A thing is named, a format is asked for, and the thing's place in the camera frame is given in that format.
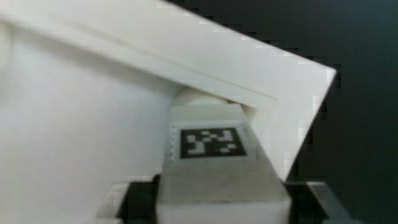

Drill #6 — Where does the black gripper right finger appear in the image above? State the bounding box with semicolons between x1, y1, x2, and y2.
284;181;355;224

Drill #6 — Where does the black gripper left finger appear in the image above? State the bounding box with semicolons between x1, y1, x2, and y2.
94;174;162;224

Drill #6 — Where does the white table leg with thread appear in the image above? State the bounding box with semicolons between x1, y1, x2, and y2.
156;89;291;224

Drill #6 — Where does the white square table top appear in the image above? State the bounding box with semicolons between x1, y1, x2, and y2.
0;0;336;224

